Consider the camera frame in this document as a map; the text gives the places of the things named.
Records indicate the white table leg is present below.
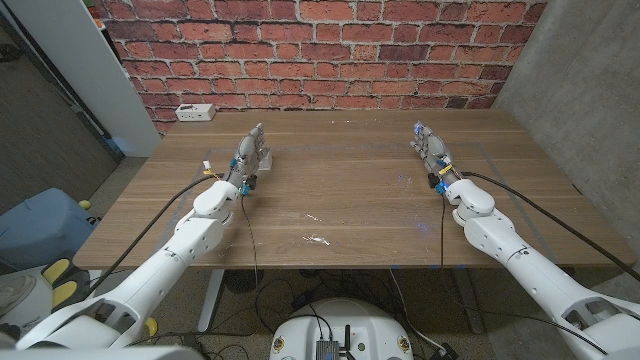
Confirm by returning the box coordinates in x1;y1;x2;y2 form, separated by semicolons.
197;269;226;334

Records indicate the grey white sneaker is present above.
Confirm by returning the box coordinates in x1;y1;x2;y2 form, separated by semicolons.
0;272;39;324

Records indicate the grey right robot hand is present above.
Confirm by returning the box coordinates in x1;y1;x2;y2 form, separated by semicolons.
409;121;460;188

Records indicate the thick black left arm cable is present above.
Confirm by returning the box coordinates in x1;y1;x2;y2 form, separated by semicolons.
85;172;227;299

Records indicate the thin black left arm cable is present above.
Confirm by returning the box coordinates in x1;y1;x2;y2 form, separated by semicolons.
239;193;261;289

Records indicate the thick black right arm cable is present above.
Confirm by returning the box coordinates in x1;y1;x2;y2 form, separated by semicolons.
460;170;640;284

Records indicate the black and yellow object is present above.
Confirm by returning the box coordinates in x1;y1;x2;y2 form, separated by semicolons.
41;257;92;315

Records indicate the red brick print backdrop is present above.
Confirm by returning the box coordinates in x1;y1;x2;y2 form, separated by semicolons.
94;0;549;136

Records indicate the white robot torso edge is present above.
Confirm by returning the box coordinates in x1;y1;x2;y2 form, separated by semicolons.
0;345;204;360

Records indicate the white power strip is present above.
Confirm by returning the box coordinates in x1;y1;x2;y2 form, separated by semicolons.
174;103;217;123

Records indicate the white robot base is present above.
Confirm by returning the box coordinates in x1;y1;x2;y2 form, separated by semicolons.
269;298;414;360

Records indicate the clear cellophane sheet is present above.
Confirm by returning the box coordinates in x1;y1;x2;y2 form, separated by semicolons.
301;212;332;248

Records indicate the white wall panel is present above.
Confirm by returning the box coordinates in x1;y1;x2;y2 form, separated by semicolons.
4;0;162;159

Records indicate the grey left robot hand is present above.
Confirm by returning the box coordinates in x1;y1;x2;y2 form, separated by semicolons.
225;123;272;188

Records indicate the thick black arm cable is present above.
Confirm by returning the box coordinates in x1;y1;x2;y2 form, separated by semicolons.
460;170;640;284
85;172;227;299

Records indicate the black electronics box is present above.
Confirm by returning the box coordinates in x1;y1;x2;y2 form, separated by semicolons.
314;339;341;360

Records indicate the black round floor object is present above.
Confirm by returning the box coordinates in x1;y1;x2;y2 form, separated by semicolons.
223;269;265;295

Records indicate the grey table leg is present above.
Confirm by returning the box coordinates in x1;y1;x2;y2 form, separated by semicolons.
452;269;486;335

